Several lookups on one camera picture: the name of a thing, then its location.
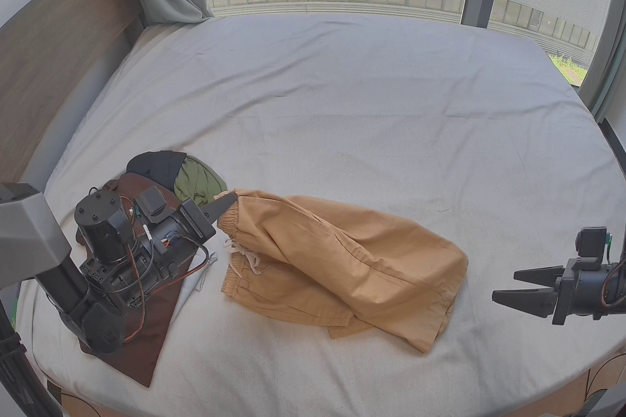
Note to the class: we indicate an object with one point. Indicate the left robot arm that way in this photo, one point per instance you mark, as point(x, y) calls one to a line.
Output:
point(34, 234)

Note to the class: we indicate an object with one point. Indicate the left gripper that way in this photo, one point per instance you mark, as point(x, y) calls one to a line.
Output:
point(188, 229)

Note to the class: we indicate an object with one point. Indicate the green garment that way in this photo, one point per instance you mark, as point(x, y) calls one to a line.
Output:
point(200, 180)

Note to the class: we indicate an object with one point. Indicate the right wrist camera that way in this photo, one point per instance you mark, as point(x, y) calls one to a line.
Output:
point(592, 244)

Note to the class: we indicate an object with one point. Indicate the brown garment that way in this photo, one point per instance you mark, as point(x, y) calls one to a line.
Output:
point(146, 337)

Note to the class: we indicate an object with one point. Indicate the black garment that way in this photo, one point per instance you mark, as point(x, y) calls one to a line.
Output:
point(154, 168)

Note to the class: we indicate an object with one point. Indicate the tan shorts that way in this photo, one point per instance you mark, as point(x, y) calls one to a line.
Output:
point(352, 268)

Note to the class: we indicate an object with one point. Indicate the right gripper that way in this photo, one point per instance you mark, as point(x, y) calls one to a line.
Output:
point(587, 293)

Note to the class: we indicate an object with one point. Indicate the bed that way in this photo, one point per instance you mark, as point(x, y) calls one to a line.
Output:
point(342, 112)

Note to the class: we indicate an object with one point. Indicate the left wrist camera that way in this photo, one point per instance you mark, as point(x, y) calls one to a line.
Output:
point(151, 205)

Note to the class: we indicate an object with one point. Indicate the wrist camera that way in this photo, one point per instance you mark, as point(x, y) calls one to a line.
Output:
point(151, 205)
point(592, 244)

